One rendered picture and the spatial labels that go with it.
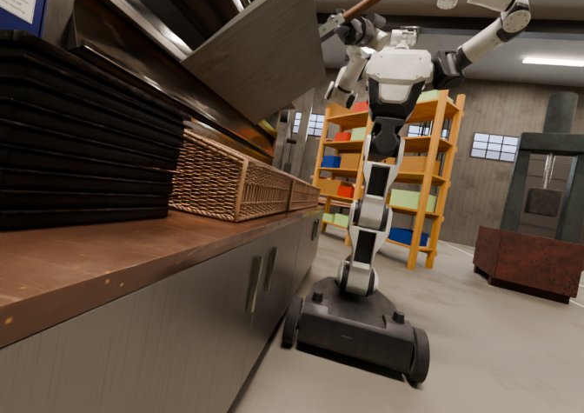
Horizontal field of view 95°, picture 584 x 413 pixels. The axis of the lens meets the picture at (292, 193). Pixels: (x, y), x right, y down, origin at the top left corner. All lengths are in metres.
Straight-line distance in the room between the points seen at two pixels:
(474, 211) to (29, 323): 9.27
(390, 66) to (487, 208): 8.27
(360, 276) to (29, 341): 1.28
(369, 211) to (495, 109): 8.74
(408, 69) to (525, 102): 8.94
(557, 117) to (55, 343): 7.02
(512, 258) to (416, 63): 2.94
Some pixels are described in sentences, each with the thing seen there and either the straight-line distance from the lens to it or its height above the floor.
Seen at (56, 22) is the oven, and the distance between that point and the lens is 0.94.
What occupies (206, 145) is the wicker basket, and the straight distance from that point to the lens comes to 0.67.
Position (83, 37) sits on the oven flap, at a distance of 0.95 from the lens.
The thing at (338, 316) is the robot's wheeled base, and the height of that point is 0.19.
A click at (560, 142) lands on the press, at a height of 2.39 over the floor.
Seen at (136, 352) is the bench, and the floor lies 0.47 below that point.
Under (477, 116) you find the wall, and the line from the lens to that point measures 9.68.
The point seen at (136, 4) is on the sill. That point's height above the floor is 1.16.
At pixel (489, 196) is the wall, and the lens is 9.47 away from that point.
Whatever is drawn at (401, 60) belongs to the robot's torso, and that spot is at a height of 1.33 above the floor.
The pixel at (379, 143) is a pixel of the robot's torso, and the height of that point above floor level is 0.97.
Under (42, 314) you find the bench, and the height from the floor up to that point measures 0.56.
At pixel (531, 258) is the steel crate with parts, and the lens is 3.99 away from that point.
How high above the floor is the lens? 0.68
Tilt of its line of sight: 1 degrees down
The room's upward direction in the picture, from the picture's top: 10 degrees clockwise
